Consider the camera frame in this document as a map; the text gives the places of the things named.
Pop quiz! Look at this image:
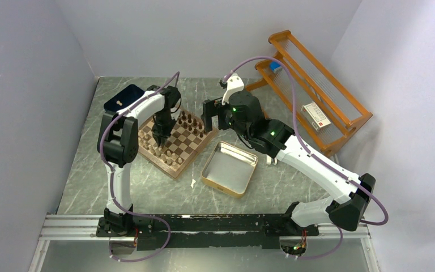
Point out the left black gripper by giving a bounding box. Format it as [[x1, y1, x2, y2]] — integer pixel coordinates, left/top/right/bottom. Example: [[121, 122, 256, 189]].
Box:
[[152, 108, 178, 147]]

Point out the dark blue piece box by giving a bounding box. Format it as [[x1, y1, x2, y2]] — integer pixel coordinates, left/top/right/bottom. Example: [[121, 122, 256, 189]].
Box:
[[103, 84, 145, 112]]

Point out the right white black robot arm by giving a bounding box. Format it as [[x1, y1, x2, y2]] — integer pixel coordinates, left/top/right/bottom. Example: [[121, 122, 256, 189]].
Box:
[[201, 91, 376, 235]]

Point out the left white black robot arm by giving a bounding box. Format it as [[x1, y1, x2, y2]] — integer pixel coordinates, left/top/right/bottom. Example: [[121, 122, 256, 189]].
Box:
[[97, 84, 181, 236]]

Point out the wooden chess board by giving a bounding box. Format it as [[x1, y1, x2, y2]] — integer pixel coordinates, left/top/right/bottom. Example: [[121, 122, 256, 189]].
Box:
[[138, 109, 218, 179]]

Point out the gold-rimmed metal tin tray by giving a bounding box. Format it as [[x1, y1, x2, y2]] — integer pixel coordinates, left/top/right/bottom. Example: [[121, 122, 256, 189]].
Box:
[[201, 141, 258, 199]]

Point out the blue white small object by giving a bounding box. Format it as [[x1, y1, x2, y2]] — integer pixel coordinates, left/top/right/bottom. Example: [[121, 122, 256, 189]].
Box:
[[269, 62, 282, 74]]

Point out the white plastic clip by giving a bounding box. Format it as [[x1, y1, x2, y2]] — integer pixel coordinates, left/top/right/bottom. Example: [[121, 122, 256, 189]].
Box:
[[266, 156, 278, 165]]

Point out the red white card box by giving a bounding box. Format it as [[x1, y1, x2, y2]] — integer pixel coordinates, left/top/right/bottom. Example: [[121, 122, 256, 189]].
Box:
[[301, 102, 331, 131]]

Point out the orange wooden rack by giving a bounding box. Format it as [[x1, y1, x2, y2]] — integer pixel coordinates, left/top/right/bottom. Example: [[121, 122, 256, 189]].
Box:
[[245, 30, 372, 157]]

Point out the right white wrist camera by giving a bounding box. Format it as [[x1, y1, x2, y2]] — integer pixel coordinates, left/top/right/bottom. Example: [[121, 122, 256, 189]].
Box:
[[219, 73, 245, 105]]

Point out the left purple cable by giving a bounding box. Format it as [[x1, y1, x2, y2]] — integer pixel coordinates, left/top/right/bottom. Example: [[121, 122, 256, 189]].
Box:
[[99, 71, 172, 262]]

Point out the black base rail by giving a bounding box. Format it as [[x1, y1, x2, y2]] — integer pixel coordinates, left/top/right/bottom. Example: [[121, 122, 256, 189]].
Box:
[[96, 214, 319, 251]]

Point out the aluminium frame rail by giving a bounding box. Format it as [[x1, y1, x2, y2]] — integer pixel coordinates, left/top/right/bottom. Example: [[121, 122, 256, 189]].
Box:
[[29, 214, 379, 271]]

